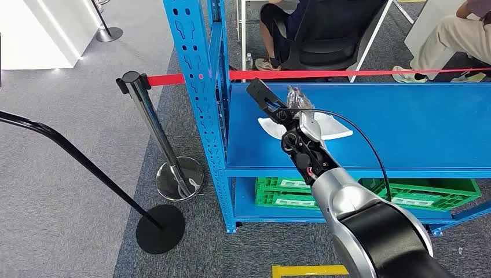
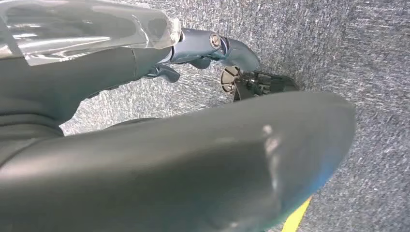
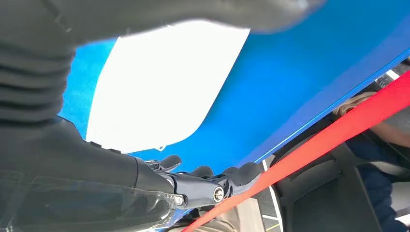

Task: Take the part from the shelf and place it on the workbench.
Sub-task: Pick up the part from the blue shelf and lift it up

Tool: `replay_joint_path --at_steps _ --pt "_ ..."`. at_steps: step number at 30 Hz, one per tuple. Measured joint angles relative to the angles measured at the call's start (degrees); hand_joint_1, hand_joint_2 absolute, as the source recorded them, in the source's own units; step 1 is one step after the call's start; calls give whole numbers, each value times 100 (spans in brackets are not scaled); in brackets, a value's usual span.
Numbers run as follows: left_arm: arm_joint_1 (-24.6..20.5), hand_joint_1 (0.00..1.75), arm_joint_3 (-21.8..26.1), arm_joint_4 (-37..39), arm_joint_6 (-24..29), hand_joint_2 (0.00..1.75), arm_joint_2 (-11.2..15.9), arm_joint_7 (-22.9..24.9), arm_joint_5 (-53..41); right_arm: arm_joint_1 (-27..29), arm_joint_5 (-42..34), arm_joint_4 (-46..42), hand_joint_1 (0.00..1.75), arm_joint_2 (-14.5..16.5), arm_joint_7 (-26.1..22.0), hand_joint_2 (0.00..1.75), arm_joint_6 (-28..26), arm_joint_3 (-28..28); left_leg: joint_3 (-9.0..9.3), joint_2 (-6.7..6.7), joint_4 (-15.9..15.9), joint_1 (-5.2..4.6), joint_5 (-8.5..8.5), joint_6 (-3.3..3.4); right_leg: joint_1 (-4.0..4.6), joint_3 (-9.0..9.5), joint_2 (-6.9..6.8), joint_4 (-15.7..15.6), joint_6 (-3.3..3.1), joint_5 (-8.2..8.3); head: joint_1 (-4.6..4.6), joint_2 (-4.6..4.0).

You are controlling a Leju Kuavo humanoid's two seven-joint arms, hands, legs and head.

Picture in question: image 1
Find white desk frame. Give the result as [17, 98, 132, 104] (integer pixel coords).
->
[234, 0, 415, 83]

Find white plastic shell part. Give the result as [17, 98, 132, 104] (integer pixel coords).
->
[258, 112, 354, 141]

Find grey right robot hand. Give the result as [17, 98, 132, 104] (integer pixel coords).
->
[286, 85, 324, 144]

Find person in beige trousers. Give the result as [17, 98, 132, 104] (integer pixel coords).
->
[391, 0, 491, 84]

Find yellow floor tape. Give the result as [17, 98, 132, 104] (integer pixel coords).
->
[271, 265, 350, 278]

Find black curved stanchion pole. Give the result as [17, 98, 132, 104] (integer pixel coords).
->
[0, 110, 186, 255]

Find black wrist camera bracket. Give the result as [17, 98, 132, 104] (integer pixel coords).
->
[246, 78, 297, 125]

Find white desk panel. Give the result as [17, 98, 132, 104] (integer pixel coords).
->
[404, 0, 467, 81]

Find black straight stanchion with base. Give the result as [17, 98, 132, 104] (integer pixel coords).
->
[90, 0, 124, 43]

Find blue metal shelf rack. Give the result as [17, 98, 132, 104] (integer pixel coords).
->
[163, 0, 491, 236]

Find green open plastic crate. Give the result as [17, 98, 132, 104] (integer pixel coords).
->
[358, 177, 482, 213]

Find white counter block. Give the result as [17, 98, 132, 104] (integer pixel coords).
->
[0, 0, 103, 71]

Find person in black chair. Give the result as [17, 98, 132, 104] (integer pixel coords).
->
[254, 0, 312, 72]

